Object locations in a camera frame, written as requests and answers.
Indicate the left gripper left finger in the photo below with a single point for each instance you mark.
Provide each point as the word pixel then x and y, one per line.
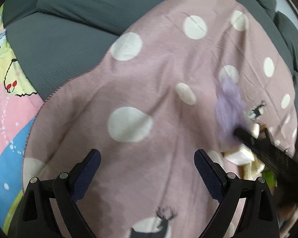
pixel 74 185

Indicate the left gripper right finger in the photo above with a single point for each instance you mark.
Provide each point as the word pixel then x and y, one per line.
pixel 218 183

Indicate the cream yellow towel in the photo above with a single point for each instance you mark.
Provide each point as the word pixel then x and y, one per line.
pixel 249 165

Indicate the purple mesh bath pouf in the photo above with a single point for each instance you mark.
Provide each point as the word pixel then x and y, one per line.
pixel 229 110

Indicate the green storage box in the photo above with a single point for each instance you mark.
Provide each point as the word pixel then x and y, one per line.
pixel 270 178

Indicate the colourful cartoon quilt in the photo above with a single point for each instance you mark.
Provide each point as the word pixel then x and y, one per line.
pixel 19 103

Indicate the pink polka dot blanket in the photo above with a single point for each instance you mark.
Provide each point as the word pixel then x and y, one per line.
pixel 150 104

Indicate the grey sofa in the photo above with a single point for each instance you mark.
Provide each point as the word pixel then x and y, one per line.
pixel 57 40

